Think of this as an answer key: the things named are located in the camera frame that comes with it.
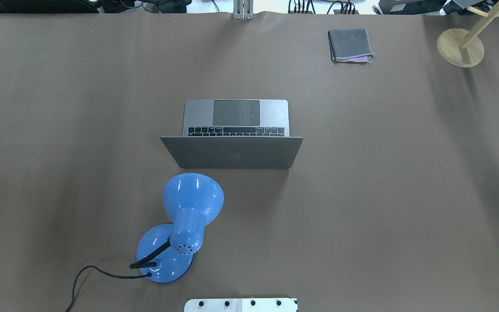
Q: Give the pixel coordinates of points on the black equipment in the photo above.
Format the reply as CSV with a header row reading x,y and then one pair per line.
x,y
47,6
410,7

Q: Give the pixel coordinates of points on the grey laptop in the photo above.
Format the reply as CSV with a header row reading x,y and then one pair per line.
x,y
234,134

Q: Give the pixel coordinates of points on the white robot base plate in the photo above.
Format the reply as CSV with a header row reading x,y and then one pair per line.
x,y
242,305

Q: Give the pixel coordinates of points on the black equipment top right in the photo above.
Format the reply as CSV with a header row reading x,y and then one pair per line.
x,y
410,7

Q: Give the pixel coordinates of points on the folded grey cloth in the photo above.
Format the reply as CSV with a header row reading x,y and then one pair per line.
x,y
350,45

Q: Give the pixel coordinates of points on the wooden stand with round base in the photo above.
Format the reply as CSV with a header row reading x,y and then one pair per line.
x,y
461,47

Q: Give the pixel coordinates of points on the black equipment top left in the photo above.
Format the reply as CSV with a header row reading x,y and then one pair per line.
x,y
47,6

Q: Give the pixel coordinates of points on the grey metal mounting post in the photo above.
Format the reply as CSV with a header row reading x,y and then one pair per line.
x,y
243,10

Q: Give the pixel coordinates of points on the blue desk lamp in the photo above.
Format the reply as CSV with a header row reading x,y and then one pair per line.
x,y
165,252

